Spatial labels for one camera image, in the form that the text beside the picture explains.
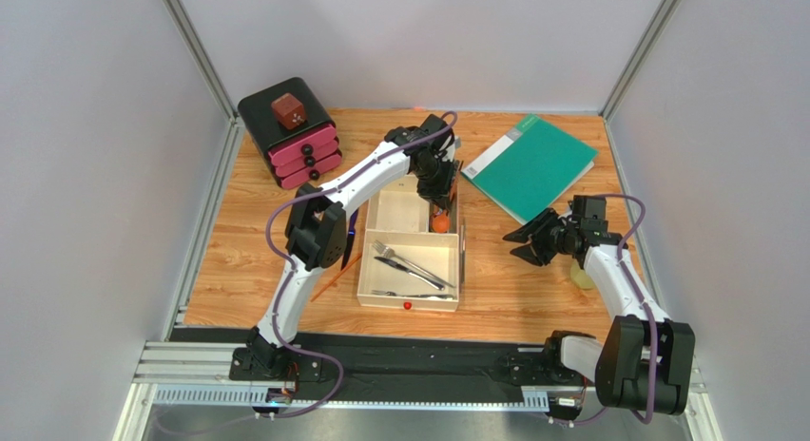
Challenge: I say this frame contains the orange spoon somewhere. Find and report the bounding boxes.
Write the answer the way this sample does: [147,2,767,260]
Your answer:
[429,201,452,234]

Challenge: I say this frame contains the silver table knife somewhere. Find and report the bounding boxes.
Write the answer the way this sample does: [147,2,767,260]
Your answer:
[375,256,445,291]

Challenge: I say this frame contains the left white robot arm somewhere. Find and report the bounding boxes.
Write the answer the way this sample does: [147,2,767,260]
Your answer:
[246,111,460,370]

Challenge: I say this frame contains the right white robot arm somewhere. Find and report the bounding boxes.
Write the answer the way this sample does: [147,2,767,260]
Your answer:
[503,194,696,423]

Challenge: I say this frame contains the green notebook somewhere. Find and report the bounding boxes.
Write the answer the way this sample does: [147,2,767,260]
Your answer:
[461,114,598,224]

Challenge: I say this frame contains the yellow-green mug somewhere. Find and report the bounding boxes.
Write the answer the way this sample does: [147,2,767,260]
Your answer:
[569,259,595,290]

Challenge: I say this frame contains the blue-grey chopstick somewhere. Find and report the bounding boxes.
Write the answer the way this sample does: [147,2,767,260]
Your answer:
[458,220,467,288]

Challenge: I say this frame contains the blue serrated knife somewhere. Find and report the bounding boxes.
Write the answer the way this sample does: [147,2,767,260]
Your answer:
[340,210,359,270]

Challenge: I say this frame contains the white divided utensil tray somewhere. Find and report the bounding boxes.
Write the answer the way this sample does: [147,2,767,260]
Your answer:
[357,175,463,312]

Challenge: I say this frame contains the silver fork diagonal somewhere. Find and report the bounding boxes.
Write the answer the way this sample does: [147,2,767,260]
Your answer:
[373,240,455,288]

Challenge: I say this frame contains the black pink drawer box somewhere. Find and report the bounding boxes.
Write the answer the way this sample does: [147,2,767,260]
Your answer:
[237,77,342,189]

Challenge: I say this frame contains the orange chopstick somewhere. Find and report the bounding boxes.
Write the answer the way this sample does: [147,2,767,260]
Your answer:
[310,252,362,302]

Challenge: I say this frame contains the brown cube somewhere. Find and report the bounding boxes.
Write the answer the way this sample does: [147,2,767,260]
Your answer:
[271,93,307,130]

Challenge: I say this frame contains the silver fork front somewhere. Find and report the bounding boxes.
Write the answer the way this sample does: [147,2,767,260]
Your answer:
[371,290,456,300]

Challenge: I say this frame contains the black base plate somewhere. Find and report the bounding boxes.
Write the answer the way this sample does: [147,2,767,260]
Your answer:
[169,326,606,404]

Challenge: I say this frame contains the aluminium frame rail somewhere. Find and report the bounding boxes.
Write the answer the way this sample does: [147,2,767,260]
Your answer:
[113,340,723,441]

